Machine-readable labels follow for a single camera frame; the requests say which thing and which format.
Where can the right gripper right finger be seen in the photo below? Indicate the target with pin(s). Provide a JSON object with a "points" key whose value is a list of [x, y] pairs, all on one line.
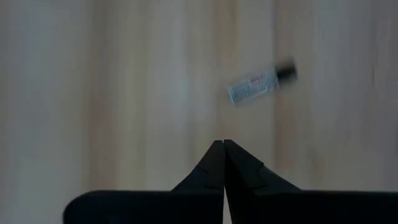
{"points": [[280, 208]]}

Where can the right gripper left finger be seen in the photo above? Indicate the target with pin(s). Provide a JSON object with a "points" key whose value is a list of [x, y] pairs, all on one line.
{"points": [[171, 208]]}

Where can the silver black Energizer battery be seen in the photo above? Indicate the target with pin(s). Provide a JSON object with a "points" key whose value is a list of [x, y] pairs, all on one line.
{"points": [[255, 84]]}

